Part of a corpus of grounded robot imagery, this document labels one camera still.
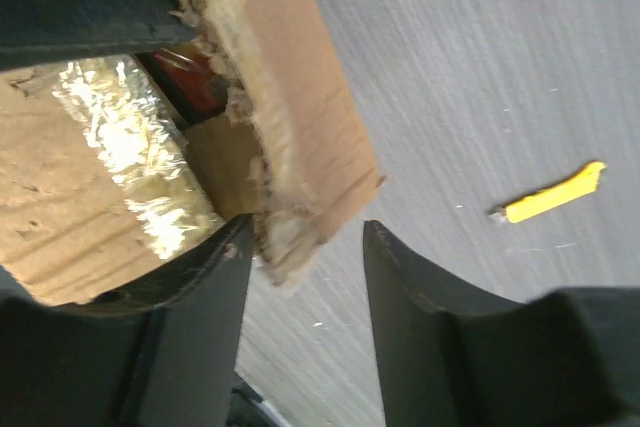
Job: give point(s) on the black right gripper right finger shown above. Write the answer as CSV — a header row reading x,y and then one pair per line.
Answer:
x,y
449,353

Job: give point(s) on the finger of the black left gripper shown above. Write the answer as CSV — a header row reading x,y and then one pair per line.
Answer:
x,y
35,32

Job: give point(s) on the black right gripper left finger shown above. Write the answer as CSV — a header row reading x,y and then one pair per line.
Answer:
x,y
158,351

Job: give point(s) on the brown cardboard express box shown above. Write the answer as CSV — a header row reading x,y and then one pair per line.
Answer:
x,y
100,186

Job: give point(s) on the yellow utility knife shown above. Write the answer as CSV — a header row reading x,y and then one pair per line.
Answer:
x,y
582,183

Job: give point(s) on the red toothpaste box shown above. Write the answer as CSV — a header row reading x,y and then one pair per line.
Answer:
x,y
183,76

